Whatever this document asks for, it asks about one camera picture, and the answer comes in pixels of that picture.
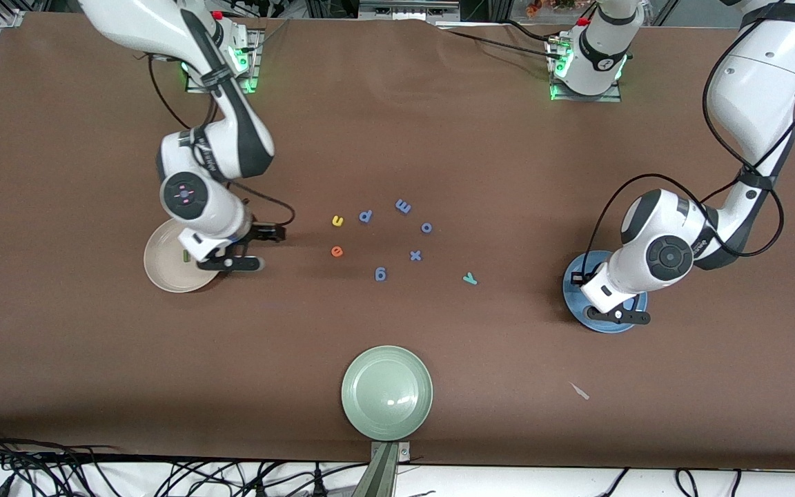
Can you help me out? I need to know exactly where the blue plate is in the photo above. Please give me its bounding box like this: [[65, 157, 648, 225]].
[[562, 250, 648, 334]]

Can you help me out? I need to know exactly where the beige brown plate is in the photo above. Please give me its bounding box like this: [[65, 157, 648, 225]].
[[144, 220, 222, 293]]

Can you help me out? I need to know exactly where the brown table cover sheet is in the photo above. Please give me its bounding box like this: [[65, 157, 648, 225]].
[[0, 12, 795, 471]]

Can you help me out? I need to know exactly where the green plate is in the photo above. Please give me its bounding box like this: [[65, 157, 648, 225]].
[[341, 345, 434, 442]]

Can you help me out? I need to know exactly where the grey power strip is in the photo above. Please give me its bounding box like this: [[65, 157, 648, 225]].
[[358, 0, 462, 21]]

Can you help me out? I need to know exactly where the orange background object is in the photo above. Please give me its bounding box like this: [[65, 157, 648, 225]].
[[525, 0, 578, 18]]

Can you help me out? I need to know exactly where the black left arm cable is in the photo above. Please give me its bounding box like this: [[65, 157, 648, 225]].
[[585, 0, 795, 270]]

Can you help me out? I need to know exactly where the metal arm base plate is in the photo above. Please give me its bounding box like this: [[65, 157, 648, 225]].
[[186, 29, 264, 95], [548, 35, 622, 103]]

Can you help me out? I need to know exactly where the black table cable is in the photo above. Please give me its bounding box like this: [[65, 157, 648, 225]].
[[439, 26, 565, 61]]

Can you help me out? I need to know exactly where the grey metal mounting post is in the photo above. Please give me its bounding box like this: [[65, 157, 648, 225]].
[[353, 440, 412, 497]]

